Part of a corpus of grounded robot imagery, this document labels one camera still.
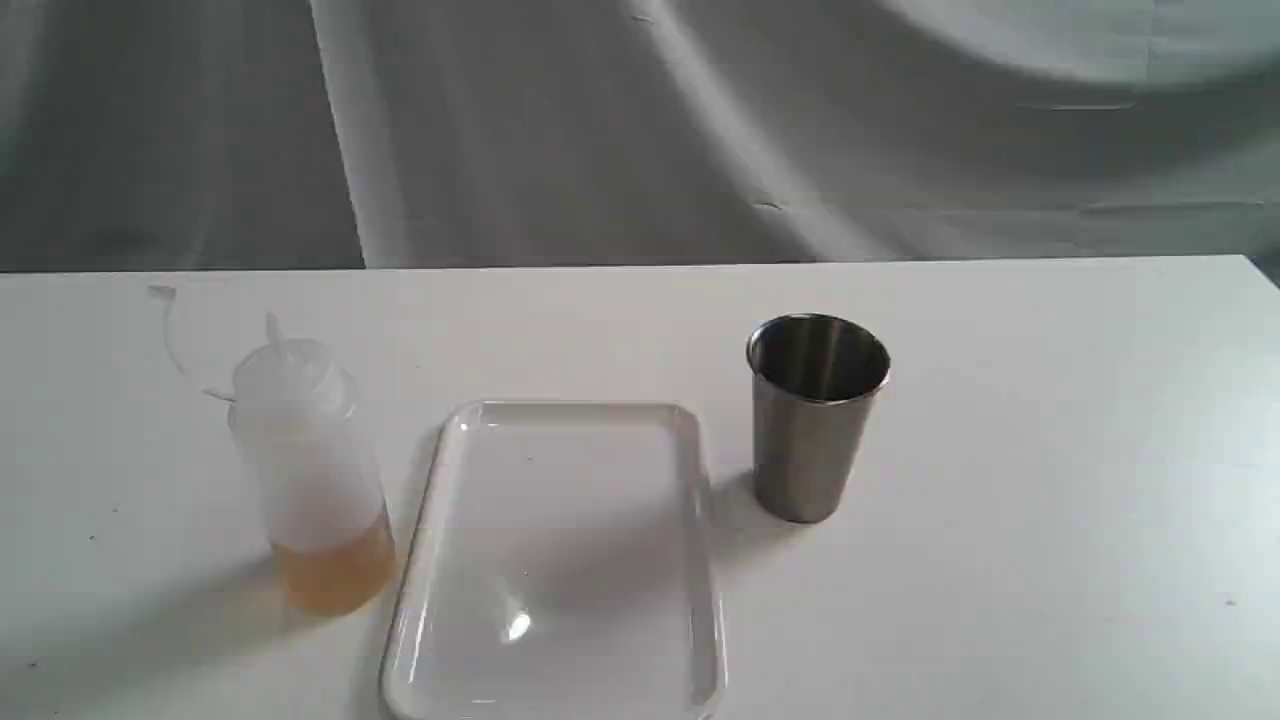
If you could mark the clear plastic squeeze bottle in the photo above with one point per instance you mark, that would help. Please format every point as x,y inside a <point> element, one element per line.
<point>292,414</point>

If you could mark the stainless steel cup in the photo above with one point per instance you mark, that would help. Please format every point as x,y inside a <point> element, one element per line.
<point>815,379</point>

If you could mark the clear plastic tray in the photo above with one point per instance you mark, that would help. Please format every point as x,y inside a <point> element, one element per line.
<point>560,568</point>

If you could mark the grey backdrop cloth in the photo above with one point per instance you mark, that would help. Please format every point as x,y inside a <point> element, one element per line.
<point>202,135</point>

